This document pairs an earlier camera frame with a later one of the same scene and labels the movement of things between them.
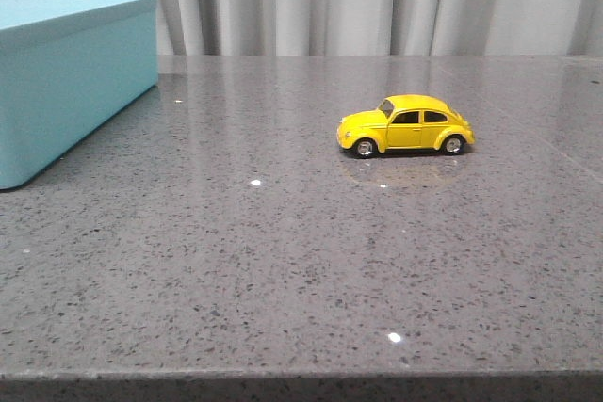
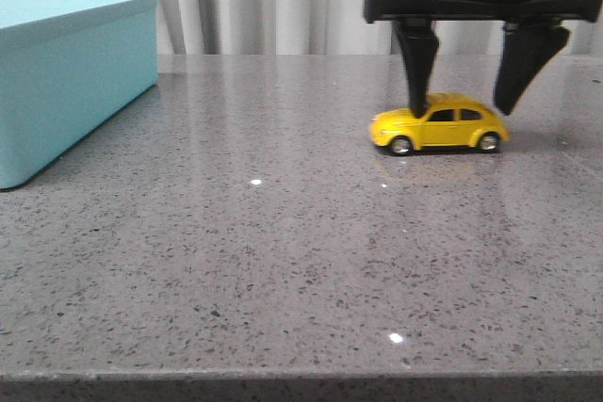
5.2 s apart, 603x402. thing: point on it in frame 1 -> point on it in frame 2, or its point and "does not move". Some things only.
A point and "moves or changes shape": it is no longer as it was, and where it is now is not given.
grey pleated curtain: x=341 y=3 does not move
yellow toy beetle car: x=405 y=122 moves or changes shape
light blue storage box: x=69 y=63 does not move
